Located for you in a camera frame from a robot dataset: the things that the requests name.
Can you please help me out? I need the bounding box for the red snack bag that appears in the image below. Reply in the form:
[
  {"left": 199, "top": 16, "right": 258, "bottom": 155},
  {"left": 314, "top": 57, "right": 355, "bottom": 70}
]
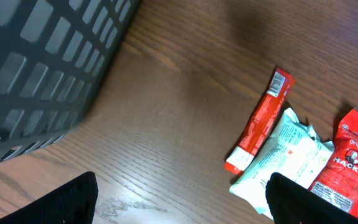
[{"left": 309, "top": 108, "right": 358, "bottom": 218}]

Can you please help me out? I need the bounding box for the red packet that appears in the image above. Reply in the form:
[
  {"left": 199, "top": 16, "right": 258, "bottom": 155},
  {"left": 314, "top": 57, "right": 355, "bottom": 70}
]
[{"left": 224, "top": 67, "right": 295, "bottom": 175}]

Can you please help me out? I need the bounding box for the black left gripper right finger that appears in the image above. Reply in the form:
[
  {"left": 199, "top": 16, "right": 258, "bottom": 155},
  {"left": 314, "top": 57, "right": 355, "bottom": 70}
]
[{"left": 265, "top": 172, "right": 358, "bottom": 224}]

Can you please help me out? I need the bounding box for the grey mesh basket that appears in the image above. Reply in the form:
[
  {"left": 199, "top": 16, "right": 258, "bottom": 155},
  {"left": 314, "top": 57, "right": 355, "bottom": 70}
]
[{"left": 0, "top": 0, "right": 139, "bottom": 162}]

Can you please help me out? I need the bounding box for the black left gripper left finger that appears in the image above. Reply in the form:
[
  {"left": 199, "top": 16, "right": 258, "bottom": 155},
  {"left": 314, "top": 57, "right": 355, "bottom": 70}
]
[{"left": 0, "top": 171, "right": 98, "bottom": 224}]

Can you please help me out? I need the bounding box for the white small packet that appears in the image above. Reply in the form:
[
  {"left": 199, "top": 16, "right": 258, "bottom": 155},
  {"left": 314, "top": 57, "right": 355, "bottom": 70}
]
[{"left": 229, "top": 108, "right": 334, "bottom": 218}]

